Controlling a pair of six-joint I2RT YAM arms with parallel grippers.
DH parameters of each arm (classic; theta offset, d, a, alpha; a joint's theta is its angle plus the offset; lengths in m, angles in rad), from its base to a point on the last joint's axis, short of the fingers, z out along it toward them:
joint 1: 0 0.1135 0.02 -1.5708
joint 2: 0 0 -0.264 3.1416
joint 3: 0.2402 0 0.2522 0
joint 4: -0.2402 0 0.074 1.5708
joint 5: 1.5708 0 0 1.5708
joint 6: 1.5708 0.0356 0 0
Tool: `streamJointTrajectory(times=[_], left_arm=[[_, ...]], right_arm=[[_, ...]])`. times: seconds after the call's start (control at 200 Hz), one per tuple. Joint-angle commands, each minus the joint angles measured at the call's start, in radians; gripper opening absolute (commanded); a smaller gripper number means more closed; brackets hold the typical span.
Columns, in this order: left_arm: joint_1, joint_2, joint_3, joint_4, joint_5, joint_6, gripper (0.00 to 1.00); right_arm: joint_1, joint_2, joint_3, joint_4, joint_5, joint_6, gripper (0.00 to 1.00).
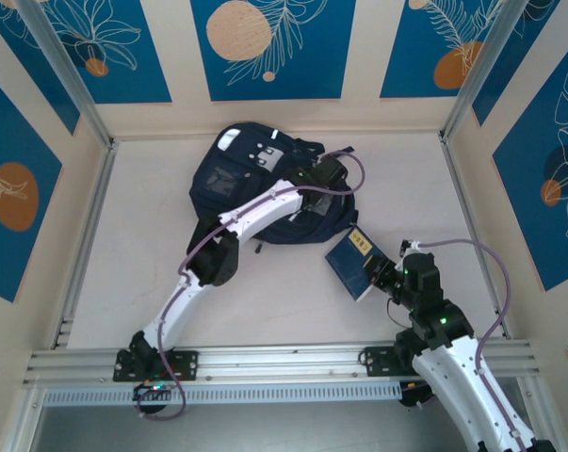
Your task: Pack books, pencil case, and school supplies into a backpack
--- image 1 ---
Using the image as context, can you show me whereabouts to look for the right controller board with LED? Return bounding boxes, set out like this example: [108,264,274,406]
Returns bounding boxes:
[400,379,438,409]

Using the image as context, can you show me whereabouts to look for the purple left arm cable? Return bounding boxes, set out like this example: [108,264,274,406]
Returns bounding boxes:
[135,148,365,421]

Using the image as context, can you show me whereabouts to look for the thin black cable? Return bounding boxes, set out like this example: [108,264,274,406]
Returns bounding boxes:
[386,299,414,333]

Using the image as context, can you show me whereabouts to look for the aluminium side rail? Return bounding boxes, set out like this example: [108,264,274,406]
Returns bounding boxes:
[437,134,510,340]
[52,140,120,349]

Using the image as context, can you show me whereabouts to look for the grey slotted cable duct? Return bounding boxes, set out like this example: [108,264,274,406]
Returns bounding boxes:
[41,381,403,407]

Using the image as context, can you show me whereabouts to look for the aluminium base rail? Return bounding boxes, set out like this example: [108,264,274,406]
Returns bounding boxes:
[22,341,544,388]

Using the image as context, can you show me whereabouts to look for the left controller board with LED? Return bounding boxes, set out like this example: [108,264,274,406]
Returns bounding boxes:
[132,381,176,401]

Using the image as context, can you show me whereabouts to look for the navy blue backpack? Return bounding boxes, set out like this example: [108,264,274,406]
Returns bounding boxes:
[188,121,360,255]

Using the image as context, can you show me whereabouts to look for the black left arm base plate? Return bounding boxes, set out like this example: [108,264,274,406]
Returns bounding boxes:
[112,348,200,382]

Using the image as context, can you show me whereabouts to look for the controller board with led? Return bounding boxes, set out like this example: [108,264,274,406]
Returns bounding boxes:
[400,379,438,409]
[132,381,176,401]

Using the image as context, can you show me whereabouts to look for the navy book with yellow label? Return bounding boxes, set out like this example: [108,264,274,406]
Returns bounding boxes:
[324,224,388,302]

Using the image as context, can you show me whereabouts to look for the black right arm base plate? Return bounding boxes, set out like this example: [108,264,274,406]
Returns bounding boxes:
[358,346,452,378]

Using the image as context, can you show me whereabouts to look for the aluminium frame post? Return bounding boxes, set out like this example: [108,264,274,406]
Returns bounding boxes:
[516,376,562,452]
[14,0,115,150]
[441,0,534,142]
[0,385,44,452]

